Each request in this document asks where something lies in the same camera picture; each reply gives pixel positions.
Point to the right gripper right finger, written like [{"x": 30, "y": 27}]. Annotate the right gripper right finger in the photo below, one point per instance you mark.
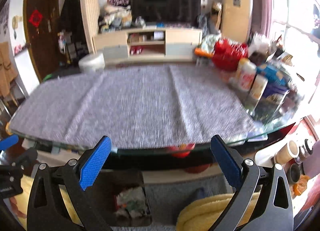
[{"x": 273, "y": 210}]

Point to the white round stool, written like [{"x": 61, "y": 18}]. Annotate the white round stool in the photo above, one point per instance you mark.
[{"x": 92, "y": 63}]

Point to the floral cloth pile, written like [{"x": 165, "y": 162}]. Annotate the floral cloth pile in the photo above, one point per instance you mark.
[{"x": 208, "y": 42}]

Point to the black television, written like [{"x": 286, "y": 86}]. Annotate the black television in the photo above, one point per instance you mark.
[{"x": 166, "y": 11}]

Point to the red plastic basket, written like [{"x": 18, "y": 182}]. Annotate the red plastic basket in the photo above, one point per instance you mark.
[{"x": 228, "y": 53}]

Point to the wooden TV cabinet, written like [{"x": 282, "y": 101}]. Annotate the wooden TV cabinet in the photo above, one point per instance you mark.
[{"x": 160, "y": 45}]

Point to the cardboard box panel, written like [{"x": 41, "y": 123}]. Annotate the cardboard box panel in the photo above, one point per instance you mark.
[{"x": 236, "y": 19}]

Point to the grey woven table cloth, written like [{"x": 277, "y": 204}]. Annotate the grey woven table cloth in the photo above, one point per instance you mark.
[{"x": 137, "y": 107}]

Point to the brown wooden door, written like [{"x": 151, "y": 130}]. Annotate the brown wooden door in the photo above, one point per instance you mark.
[{"x": 41, "y": 27}]

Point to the white yellow-cap lotion bottle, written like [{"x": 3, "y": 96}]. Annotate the white yellow-cap lotion bottle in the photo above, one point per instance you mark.
[{"x": 245, "y": 74}]

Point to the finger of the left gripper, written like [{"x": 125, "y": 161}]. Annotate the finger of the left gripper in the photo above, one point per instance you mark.
[
  {"x": 26, "y": 159},
  {"x": 8, "y": 142}
]

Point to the yellow fluffy blanket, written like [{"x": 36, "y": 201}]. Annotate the yellow fluffy blanket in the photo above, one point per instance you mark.
[{"x": 201, "y": 214}]

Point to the orange handle tool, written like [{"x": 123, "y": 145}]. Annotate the orange handle tool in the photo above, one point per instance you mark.
[{"x": 201, "y": 53}]

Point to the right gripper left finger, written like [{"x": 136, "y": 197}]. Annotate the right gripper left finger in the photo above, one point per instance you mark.
[{"x": 46, "y": 207}]

